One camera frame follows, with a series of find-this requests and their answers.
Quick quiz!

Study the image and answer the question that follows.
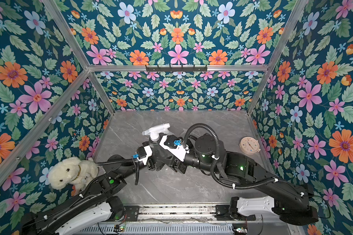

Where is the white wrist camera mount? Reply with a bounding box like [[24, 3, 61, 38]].
[[132, 146, 153, 165], [160, 135, 187, 162]]

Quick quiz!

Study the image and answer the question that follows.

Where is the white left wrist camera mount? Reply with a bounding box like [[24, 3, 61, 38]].
[[132, 146, 153, 165]]

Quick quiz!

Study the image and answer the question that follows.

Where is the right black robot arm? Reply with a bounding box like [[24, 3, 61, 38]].
[[159, 123, 319, 226]]

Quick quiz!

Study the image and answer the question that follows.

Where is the cream round wall clock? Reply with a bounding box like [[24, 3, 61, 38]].
[[239, 137, 261, 155]]

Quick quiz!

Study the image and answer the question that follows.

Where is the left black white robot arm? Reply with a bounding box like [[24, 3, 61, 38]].
[[20, 146, 173, 235]]

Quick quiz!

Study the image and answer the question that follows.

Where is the metal base rail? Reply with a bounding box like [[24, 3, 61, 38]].
[[115, 203, 298, 235]]

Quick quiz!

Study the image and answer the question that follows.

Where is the cream plush teddy bear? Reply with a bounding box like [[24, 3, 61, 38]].
[[48, 157, 99, 191]]

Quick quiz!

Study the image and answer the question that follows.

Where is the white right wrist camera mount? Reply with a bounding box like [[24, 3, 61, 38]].
[[160, 135, 187, 162]]

